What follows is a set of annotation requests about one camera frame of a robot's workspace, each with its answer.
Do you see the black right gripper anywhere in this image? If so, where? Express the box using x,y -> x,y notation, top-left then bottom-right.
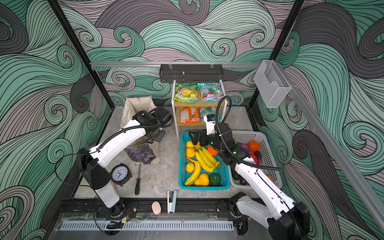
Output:
190,127 -> 227,154

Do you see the orange fruit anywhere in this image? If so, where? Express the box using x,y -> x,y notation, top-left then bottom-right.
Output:
208,146 -> 219,156

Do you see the beige canvas grocery bag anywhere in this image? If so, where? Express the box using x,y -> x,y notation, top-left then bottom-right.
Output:
119,95 -> 162,165

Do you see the single yellow banana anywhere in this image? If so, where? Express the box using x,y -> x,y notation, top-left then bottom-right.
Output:
185,158 -> 201,186

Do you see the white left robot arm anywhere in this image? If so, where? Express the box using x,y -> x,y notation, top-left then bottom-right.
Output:
77,107 -> 172,218

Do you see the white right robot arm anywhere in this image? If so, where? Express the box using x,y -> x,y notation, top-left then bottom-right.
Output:
201,115 -> 310,240

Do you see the orange Fox's candy bag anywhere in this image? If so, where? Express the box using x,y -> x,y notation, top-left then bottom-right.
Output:
180,107 -> 201,125

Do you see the green Fox's candy bag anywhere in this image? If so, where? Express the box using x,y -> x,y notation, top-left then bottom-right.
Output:
199,107 -> 217,124

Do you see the yellow-green candy bag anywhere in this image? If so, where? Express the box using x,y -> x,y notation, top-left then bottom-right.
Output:
174,83 -> 198,104

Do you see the green-red candy bag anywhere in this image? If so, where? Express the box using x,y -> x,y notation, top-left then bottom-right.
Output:
198,83 -> 225,103

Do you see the yellow potato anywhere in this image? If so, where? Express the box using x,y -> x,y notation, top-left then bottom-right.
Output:
194,142 -> 202,151

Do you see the yellow lemon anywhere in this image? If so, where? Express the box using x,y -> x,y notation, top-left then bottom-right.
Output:
186,147 -> 196,159
186,163 -> 195,173

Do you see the white wooden two-tier shelf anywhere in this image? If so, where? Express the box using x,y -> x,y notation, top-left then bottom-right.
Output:
171,80 -> 229,139

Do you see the yellow banana bunch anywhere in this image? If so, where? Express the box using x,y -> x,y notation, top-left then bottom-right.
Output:
195,149 -> 218,173

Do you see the yellow lemon front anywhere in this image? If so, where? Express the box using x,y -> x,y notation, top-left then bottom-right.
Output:
186,163 -> 195,173

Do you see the teal plastic basket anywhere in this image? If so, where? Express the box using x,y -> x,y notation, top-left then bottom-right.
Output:
179,132 -> 230,191

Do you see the yellow pear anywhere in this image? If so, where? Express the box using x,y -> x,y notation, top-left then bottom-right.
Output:
194,173 -> 210,187

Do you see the white plastic basket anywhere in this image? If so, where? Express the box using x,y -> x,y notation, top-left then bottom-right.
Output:
233,131 -> 283,189

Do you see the green avocado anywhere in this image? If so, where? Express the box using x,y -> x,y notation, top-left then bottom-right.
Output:
209,173 -> 221,187

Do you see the purple onion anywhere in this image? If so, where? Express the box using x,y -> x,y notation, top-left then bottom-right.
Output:
240,144 -> 250,152

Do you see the orange tangerine in white basket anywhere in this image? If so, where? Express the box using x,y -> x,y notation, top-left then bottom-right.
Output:
248,141 -> 260,153

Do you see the black alarm clock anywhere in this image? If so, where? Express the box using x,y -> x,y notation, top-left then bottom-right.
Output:
110,164 -> 133,187

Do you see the red tomato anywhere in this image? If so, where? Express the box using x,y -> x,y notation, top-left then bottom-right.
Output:
250,153 -> 258,164

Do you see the white stapler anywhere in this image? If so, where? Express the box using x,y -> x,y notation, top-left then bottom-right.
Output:
167,191 -> 177,214

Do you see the pink eraser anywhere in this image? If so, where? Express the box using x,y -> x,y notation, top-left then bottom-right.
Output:
151,201 -> 162,216

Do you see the black wall shelf tray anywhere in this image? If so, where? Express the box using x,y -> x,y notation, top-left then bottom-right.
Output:
159,64 -> 224,84

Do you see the silver aluminium rail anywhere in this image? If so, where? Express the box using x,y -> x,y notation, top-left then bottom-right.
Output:
89,61 -> 262,69

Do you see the black handled screwdriver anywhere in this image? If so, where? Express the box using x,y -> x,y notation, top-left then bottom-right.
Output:
135,164 -> 141,196

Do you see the clear acrylic wall holder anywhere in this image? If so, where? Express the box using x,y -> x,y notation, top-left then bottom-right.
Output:
254,60 -> 292,109

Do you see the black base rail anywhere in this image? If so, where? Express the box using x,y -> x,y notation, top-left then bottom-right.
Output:
54,198 -> 256,219

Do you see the white slotted cable duct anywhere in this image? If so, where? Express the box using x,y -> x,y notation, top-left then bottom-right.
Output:
59,220 -> 235,232

